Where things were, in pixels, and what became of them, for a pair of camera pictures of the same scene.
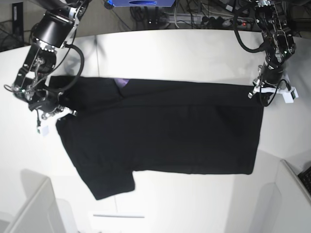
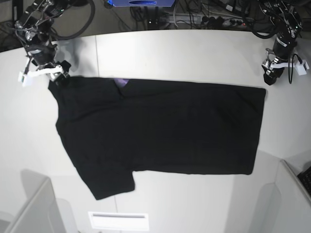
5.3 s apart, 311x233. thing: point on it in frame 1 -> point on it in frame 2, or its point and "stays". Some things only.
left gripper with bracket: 47,101 -> 43,56
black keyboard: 305,176 stays
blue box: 162,3 stays
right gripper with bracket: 272,79 -> 278,59
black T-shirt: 115,127 stays
